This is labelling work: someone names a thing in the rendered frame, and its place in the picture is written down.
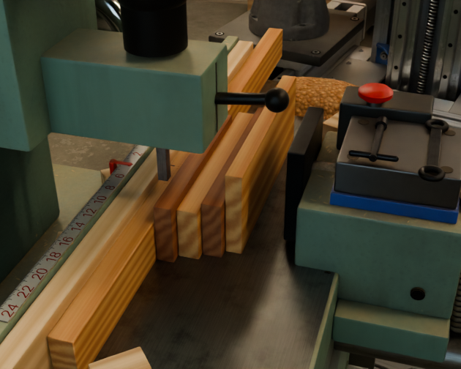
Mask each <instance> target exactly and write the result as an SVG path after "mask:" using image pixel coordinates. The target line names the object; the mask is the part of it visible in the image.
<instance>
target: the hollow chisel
mask: <svg viewBox="0 0 461 369"><path fill-rule="evenodd" d="M156 152H157V173H158V180H162V181H168V180H169V179H170V177H171V174H170V150H169V149H158V148H156Z"/></svg>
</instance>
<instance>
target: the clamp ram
mask: <svg viewBox="0 0 461 369"><path fill-rule="evenodd" d="M323 114H324V109H323V108H317V107H311V106H310V107H308V109H307V112H306V113H305V115H304V118H303V120H302V122H301V124H300V126H299V129H298V131H297V133H296V135H295V137H294V139H293V142H292V144H291V146H290V148H289V150H288V153H287V169H286V186H285V219H284V239H285V240H289V241H294V242H295V241H296V216H297V208H298V205H299V202H300V200H301V197H302V194H303V192H304V189H305V187H306V185H307V181H308V179H309V177H310V174H311V173H312V171H313V170H315V169H317V170H322V171H332V172H335V166H336V163H328V162H323V161H317V160H316V158H317V156H318V153H319V151H320V149H321V144H322V134H323Z"/></svg>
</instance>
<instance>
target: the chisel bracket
mask: <svg viewBox="0 0 461 369"><path fill-rule="evenodd" d="M40 61H41V67H42V75H43V80H44V85H45V94H46V99H47V104H48V113H49V117H50V126H51V132H52V133H61V134H67V135H76V136H81V137H87V138H96V139H101V140H106V141H116V142H122V143H127V144H136V145H141V146H151V147H155V148H158V149H171V150H176V151H182V152H192V153H196V154H203V153H204V152H205V151H206V149H207V148H208V146H209V144H210V143H211V142H212V140H213V139H214V137H215V135H216V134H217V132H218V131H219V129H220V128H221V126H222V125H223V123H224V122H225V120H226V119H227V117H228V105H216V104H215V101H214V99H215V95H216V93H217V92H228V48H227V45H226V44H225V43H219V42H206V41H199V40H188V46H187V48H186V49H185V50H184V51H182V52H180V53H177V54H174V55H171V56H164V57H142V56H135V55H132V54H131V53H128V52H126V51H125V49H124V42H123V34H122V32H115V31H102V30H94V29H81V28H77V29H76V30H74V31H73V32H72V33H71V34H69V35H68V36H66V37H65V38H64V39H62V40H61V41H60V42H58V43H57V44H55V45H54V46H53V47H52V48H50V49H49V50H47V51H46V52H44V53H43V54H42V55H41V58H40Z"/></svg>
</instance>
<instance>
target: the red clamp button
mask: <svg viewBox="0 0 461 369"><path fill-rule="evenodd" d="M393 93H394V92H393V90H392V89H391V88H390V87H388V86H387V85H385V84H382V83H366V84H364V85H363V86H360V87H359V92H358V95H359V96H360V98H362V99H363V100H365V101H366V102H369V103H375V104H379V103H384V102H386V101H389V100H390V99H392V97H393Z"/></svg>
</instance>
